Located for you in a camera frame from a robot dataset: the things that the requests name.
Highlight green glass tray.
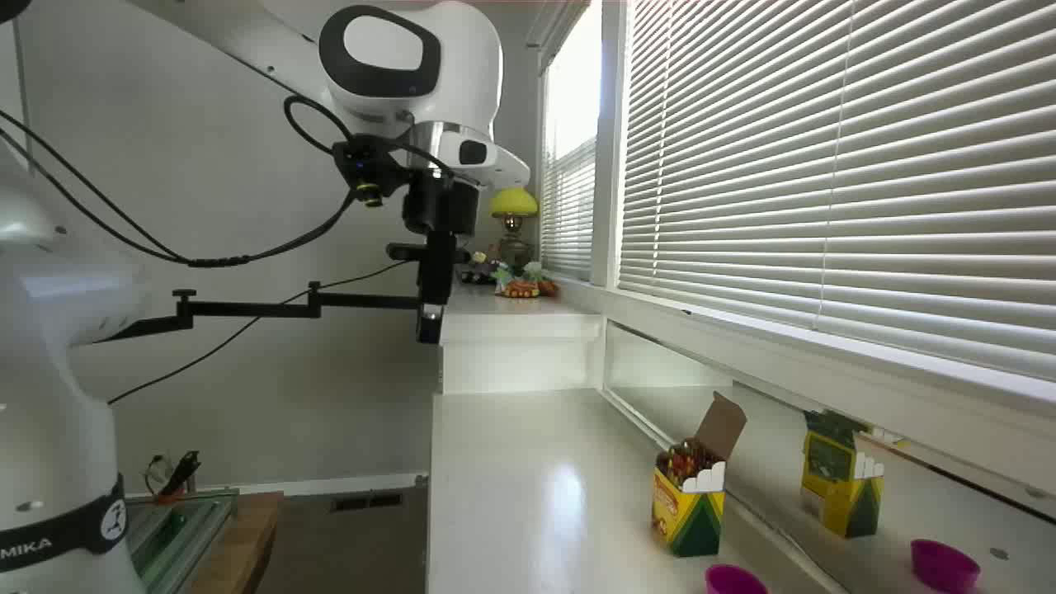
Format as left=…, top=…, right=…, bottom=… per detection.
left=124, top=488, right=242, bottom=594

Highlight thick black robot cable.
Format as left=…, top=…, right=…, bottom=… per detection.
left=0, top=91, right=366, bottom=269

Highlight large white window blinds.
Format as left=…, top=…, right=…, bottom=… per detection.
left=617, top=0, right=1056, bottom=382

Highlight colourful items on shelf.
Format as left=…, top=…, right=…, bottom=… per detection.
left=490, top=269, right=563, bottom=303

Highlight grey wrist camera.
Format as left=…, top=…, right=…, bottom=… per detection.
left=435, top=123, right=533, bottom=190

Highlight thin black cable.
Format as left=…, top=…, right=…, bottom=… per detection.
left=104, top=261, right=413, bottom=409

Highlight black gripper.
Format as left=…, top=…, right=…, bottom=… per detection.
left=399, top=173, right=485, bottom=240

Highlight narrow white window blinds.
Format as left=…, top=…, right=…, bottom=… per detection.
left=544, top=0, right=603, bottom=280

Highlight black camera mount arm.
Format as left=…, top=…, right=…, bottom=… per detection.
left=110, top=228, right=490, bottom=347

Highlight purple cup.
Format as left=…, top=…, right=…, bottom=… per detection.
left=701, top=559, right=772, bottom=594

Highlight wooden side table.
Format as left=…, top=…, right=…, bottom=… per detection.
left=177, top=492, right=288, bottom=594

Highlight yellow lamp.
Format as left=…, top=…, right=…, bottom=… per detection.
left=487, top=180, right=540, bottom=272

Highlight open yellow green crayon box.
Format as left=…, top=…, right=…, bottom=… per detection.
left=651, top=389, right=748, bottom=558

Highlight floor vent grille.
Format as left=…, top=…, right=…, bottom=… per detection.
left=325, top=488, right=407, bottom=514

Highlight red black hand tool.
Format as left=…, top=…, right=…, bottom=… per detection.
left=143, top=444, right=209, bottom=503

